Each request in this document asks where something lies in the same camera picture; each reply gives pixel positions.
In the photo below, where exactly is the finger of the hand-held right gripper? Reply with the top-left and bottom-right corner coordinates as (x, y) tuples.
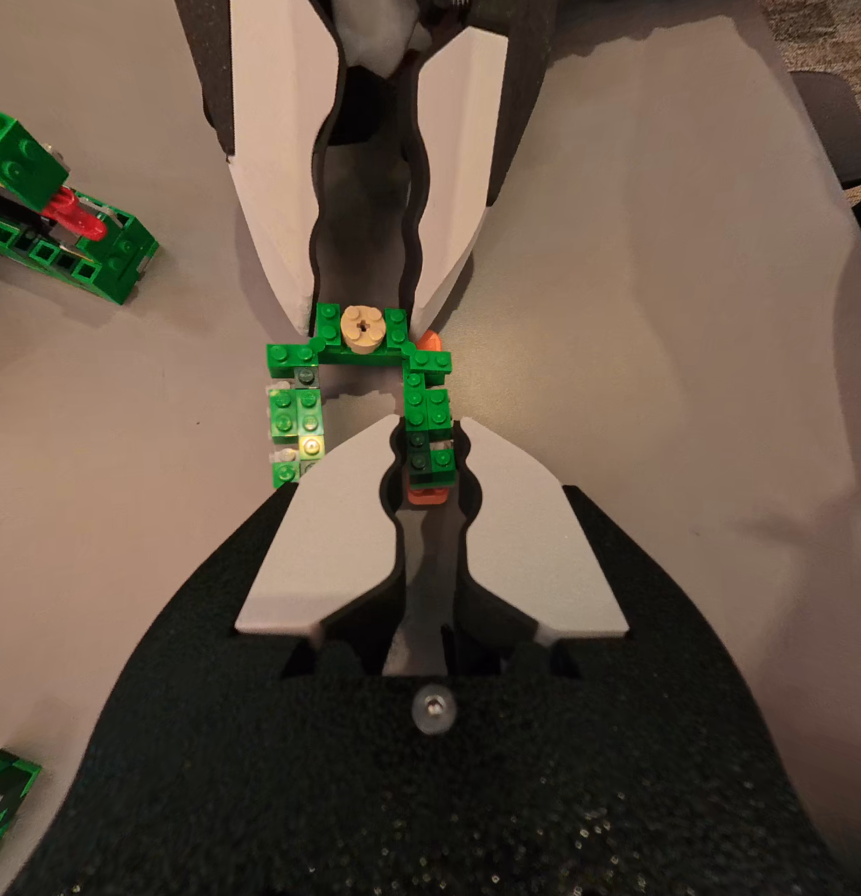
(227, 0), (345, 339)
(400, 29), (510, 331)

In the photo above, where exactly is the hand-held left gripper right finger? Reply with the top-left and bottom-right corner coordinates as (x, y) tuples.
(441, 418), (630, 676)

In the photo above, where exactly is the dark chair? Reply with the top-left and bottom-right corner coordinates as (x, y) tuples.
(791, 70), (861, 190)

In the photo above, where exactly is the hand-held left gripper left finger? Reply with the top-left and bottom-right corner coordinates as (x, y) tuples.
(234, 413), (410, 676)

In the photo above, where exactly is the green brick model red pin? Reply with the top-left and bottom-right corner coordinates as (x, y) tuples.
(0, 105), (160, 306)

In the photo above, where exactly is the green brick arch assembly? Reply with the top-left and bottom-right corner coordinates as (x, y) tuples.
(266, 302), (461, 506)

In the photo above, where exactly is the small green brick piece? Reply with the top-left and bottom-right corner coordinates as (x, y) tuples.
(0, 749), (42, 866)

